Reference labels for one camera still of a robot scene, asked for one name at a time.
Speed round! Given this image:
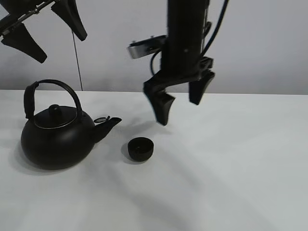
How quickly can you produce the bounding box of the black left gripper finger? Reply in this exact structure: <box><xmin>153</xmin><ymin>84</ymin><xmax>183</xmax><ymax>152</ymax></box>
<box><xmin>51</xmin><ymin>0</ymin><xmax>87</xmax><ymax>41</ymax></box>
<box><xmin>1</xmin><ymin>23</ymin><xmax>47</xmax><ymax>64</ymax></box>

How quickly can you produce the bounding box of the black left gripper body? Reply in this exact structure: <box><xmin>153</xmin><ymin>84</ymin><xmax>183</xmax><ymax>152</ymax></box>
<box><xmin>0</xmin><ymin>0</ymin><xmax>59</xmax><ymax>36</ymax></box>

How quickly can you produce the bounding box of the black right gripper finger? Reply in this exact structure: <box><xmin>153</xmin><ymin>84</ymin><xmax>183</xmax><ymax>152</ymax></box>
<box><xmin>143</xmin><ymin>81</ymin><xmax>175</xmax><ymax>126</ymax></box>
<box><xmin>189</xmin><ymin>71</ymin><xmax>215</xmax><ymax>105</ymax></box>

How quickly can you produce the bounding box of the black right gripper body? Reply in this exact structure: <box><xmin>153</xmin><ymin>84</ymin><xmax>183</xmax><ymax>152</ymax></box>
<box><xmin>149</xmin><ymin>0</ymin><xmax>209</xmax><ymax>92</ymax></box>

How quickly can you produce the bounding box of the black teapot with handle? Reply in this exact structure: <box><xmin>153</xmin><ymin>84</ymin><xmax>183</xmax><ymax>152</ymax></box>
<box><xmin>21</xmin><ymin>79</ymin><xmax>122</xmax><ymax>170</ymax></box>

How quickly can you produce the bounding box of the small black teacup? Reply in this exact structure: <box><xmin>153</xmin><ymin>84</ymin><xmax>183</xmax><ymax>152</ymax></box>
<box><xmin>128</xmin><ymin>137</ymin><xmax>154</xmax><ymax>162</ymax></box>

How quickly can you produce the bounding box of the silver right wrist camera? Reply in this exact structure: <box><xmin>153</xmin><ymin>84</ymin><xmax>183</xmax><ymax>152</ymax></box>
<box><xmin>127</xmin><ymin>35</ymin><xmax>167</xmax><ymax>59</ymax></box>

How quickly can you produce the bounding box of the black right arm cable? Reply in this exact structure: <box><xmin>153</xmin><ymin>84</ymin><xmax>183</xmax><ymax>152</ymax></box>
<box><xmin>201</xmin><ymin>0</ymin><xmax>231</xmax><ymax>57</ymax></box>

